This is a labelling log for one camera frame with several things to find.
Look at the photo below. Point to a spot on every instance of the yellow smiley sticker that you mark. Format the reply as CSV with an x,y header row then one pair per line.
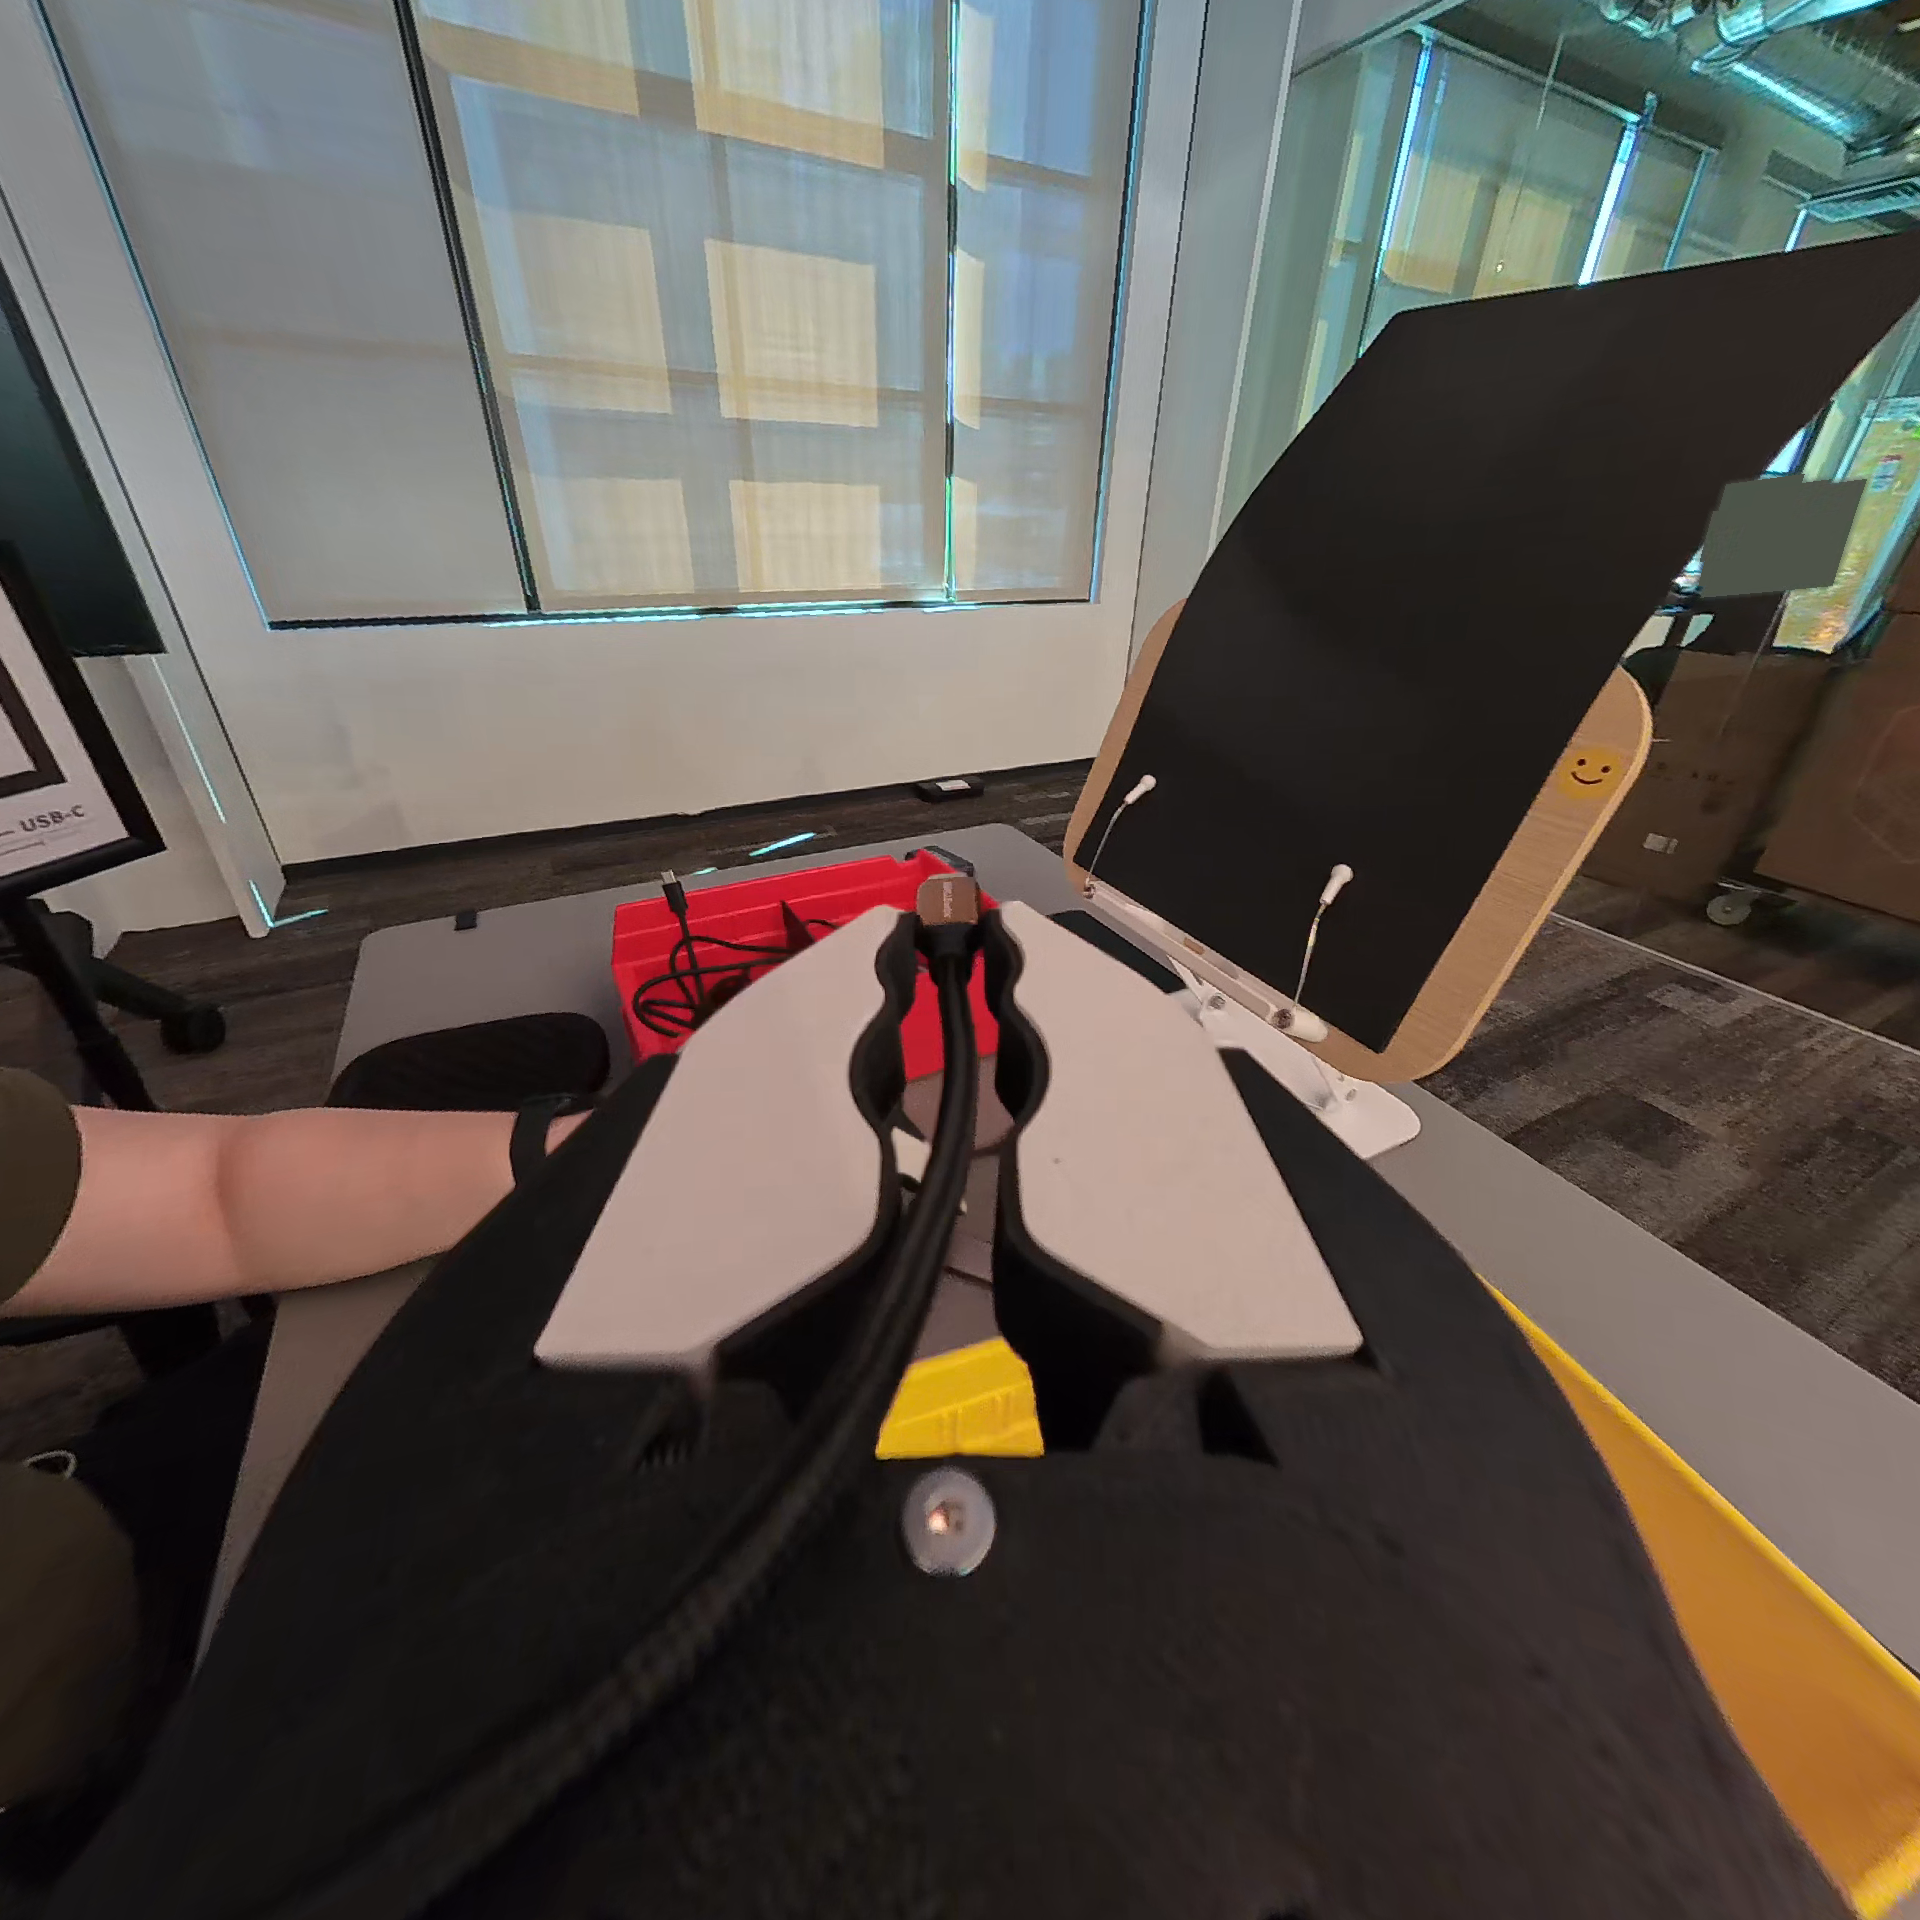
x,y
1590,774

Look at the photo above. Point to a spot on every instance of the black wrist rest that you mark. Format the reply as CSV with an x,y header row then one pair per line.
x,y
464,1060

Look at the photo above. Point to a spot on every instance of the large cardboard box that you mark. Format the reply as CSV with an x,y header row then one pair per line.
x,y
1862,750

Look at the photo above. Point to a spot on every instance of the yellow plastic bin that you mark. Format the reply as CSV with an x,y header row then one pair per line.
x,y
1769,1651

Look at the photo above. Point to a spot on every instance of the black framed sign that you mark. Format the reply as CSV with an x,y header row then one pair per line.
x,y
61,722

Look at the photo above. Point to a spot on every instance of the white stand base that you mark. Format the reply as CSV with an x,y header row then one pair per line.
x,y
1349,1102

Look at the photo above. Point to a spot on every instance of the black backdrop board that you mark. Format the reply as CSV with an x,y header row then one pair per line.
x,y
1425,601

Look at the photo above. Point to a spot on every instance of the small cardboard box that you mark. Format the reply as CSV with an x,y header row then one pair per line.
x,y
1710,765

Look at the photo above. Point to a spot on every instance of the olive trousers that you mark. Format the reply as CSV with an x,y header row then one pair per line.
x,y
61,1636

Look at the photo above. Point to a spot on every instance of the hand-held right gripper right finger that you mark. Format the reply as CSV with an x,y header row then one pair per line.
x,y
1171,1185

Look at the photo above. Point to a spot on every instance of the olive shirt sleeve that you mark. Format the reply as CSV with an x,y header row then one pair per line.
x,y
30,1185

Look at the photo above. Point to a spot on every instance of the red plastic bin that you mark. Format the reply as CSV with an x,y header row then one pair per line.
x,y
751,915

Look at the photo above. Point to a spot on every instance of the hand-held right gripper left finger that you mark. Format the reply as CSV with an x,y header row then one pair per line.
x,y
734,1185

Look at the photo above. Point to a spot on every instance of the black chair base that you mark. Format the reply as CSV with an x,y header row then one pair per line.
x,y
90,990

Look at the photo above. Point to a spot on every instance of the black floor box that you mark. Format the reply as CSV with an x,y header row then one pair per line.
x,y
949,787

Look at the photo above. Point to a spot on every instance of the person's left forearm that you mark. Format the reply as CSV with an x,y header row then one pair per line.
x,y
270,1201

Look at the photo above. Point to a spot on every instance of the dark wall panel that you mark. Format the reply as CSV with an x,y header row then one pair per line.
x,y
61,494

